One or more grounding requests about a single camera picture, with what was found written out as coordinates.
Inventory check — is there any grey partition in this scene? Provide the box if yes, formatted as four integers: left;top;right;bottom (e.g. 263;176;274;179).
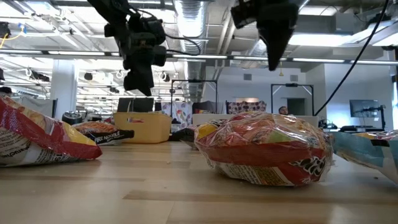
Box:
21;96;58;118

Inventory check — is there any silver ceiling duct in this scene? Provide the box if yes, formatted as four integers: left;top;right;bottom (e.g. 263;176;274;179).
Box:
173;0;208;103

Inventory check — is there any dark wall monitor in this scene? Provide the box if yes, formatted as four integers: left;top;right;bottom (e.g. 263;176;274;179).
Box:
349;99;380;118

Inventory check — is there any black tower fan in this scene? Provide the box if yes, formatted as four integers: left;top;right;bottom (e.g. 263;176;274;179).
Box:
61;111;84;126

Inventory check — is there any red Maruchan ramen pack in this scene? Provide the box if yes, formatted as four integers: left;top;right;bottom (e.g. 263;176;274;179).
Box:
0;95;103;168
193;111;335;187

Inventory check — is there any blue Maruchan ramen pack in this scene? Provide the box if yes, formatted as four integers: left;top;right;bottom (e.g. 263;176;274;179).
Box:
330;129;398;184

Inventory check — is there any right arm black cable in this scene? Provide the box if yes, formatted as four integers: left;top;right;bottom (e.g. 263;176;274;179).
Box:
313;0;389;117

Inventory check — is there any dark patterned cloth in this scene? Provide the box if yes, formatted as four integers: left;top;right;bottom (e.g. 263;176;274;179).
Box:
226;100;267;114

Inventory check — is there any white pillar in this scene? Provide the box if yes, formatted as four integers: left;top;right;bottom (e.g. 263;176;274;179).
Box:
49;58;78;121

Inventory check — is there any white patterned cloth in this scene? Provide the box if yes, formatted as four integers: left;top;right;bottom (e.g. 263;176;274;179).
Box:
160;101;193;125

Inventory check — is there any white plastic bin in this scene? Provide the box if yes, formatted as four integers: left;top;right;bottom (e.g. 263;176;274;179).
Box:
192;113;237;125

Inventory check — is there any black frame stand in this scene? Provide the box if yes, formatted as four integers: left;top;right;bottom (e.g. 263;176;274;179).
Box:
270;83;315;116
170;79;218;116

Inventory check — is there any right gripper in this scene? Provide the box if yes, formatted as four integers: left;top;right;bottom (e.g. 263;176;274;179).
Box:
230;0;299;71

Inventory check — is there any orange plastic bin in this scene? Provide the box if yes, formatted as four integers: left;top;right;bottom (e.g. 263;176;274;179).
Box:
112;111;173;144

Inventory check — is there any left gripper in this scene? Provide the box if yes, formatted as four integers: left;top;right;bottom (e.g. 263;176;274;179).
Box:
104;15;167;96

